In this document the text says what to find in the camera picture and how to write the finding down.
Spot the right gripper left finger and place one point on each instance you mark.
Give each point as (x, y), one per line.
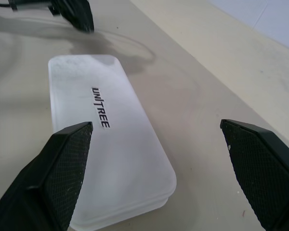
(50, 173)

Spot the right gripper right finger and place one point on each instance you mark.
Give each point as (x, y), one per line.
(267, 168)

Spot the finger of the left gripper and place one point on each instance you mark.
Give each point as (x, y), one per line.
(83, 14)
(60, 7)

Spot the white plastic pencil case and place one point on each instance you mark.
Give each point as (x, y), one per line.
(125, 154)

